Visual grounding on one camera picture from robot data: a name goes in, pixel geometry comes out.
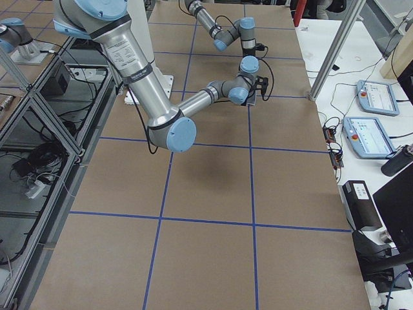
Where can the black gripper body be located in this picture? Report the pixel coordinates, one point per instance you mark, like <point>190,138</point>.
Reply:
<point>250,100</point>
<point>248,52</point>

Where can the white power strip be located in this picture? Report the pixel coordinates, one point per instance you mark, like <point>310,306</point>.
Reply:
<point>35,189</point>

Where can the orange black electronics board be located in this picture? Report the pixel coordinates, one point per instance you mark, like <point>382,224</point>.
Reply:
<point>334,148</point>

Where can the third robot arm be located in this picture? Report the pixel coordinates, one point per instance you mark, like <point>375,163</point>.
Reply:
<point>17,41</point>

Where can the aluminium frame rack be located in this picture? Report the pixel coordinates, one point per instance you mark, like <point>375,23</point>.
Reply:
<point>48,132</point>

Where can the aluminium frame post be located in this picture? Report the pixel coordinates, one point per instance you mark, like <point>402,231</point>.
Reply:
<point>335,48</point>

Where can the black box with label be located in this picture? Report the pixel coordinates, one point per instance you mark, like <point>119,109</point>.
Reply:
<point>361,207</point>

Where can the black monitor stand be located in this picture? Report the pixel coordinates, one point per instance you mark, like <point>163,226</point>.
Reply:
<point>381,264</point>

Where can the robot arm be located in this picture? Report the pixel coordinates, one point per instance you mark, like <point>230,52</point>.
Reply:
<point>242,29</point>
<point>169,126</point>

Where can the black monitor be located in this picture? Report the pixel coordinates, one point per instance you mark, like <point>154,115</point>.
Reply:
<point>394,203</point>

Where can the blue tape line lengthwise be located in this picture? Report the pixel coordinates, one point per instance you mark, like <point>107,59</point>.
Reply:
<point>253,211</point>

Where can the blue tape line crosswise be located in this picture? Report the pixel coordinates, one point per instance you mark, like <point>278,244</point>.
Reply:
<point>224,146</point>

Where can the pink towel with grey edge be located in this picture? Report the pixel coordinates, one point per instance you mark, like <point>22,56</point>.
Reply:
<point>250,100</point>

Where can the lower teach pendant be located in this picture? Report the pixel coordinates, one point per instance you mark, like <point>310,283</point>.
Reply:
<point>368,138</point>

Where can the teach pendant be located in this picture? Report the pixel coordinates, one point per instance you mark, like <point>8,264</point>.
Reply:
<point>368,138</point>
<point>377,98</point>

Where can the upper teach pendant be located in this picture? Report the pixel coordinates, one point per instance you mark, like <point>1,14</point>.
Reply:
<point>377,98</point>

